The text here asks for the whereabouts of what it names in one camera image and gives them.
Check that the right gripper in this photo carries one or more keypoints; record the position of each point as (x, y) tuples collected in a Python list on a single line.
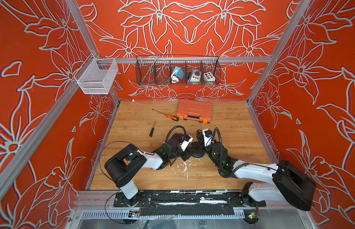
[(202, 141)]

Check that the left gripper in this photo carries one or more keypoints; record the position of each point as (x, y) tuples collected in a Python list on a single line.
[(185, 155)]

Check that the black round stand base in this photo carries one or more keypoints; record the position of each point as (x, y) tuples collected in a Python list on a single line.
[(197, 150)]

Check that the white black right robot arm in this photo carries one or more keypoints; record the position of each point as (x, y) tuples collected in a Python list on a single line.
[(276, 182)]

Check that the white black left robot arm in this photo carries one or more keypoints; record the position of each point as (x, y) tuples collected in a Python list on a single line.
[(124, 165)]

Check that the orange plastic tool case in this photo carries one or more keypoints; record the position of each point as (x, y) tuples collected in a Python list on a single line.
[(195, 111)]

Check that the white box with buttons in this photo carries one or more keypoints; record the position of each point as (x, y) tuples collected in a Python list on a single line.
[(209, 78)]

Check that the white box with dial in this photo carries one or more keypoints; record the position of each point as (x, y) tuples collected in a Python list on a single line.
[(194, 77)]

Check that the blue white device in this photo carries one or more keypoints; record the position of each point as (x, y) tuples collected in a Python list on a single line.
[(177, 75)]

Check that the orange black handled screwdriver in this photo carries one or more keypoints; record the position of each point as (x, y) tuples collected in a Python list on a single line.
[(172, 117)]

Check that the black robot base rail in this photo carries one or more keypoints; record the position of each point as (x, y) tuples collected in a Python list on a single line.
[(188, 202)]

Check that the black wire wall basket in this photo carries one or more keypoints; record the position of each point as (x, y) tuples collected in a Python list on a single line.
[(167, 69)]

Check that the white slotted cable duct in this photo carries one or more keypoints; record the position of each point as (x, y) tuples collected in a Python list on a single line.
[(134, 215)]

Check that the clear plastic wall bin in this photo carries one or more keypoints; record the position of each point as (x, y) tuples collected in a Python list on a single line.
[(97, 76)]

